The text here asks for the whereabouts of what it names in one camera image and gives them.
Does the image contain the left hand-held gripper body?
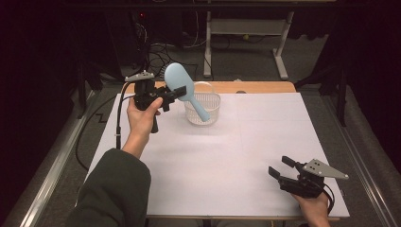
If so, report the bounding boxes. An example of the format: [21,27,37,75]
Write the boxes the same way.
[124,70,176,134]

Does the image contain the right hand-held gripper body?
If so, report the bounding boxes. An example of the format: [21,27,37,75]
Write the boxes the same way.
[277,158,350,200]

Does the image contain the light blue rice paddle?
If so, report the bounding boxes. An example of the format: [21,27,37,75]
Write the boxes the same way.
[164,61,211,123]

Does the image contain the white plastic basket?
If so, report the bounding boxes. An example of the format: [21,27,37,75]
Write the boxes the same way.
[183,81,222,127]

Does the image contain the person's right hand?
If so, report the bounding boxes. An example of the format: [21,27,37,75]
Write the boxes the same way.
[291,191,332,227]

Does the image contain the person's left hand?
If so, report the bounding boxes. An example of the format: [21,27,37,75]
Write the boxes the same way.
[127,96,164,140]

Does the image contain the white paper sheet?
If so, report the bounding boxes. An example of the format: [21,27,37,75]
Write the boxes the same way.
[86,92,351,218]

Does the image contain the dark computer tower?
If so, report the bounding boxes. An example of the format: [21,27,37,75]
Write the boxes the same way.
[105,10,151,79]

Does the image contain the black metal stand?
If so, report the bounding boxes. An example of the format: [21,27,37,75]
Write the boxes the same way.
[76,61,104,120]
[295,61,348,128]

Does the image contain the wooden table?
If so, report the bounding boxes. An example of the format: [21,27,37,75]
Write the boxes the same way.
[86,80,351,221]

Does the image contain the right hand-held gripper cable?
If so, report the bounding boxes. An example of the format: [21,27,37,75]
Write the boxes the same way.
[323,183,336,216]

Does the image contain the hand-held gripper cable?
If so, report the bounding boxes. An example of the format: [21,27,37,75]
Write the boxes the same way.
[323,183,336,216]
[75,82,136,171]

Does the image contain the left hand-held gripper cable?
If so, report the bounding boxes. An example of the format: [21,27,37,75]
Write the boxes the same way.
[75,82,136,171]

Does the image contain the tangle of black cables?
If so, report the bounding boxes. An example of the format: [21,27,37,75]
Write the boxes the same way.
[135,18,201,81]

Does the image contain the aluminium rail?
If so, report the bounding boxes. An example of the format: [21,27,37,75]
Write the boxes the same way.
[324,94,399,227]
[18,90,96,227]

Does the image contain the white metal desk frame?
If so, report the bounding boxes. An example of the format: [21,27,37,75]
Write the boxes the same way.
[202,10,296,81]

